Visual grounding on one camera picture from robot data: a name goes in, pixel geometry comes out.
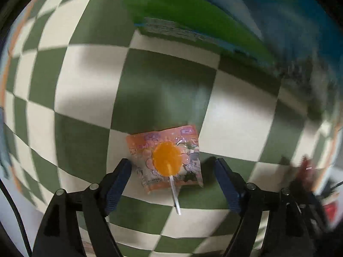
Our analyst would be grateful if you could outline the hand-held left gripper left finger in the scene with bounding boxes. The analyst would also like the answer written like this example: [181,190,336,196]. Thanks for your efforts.
[32,158,132,257]

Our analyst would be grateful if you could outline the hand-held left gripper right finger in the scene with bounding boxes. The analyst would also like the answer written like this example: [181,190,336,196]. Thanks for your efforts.
[214,158,319,257]

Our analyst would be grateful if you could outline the dark red snack packet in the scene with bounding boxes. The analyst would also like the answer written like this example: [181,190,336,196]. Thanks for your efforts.
[296,155,318,184]

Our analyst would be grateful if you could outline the orange lollipop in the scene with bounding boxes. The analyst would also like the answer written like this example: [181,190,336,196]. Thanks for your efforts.
[126,124,204,216]

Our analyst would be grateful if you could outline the blue green cardboard box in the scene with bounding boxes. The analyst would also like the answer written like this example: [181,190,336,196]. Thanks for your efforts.
[115,0,335,86]

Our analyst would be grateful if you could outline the green white checkered mat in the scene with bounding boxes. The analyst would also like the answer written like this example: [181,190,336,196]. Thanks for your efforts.
[0,0,343,257]

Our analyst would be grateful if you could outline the black cable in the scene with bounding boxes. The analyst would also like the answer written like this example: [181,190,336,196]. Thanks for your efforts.
[0,179,30,257]

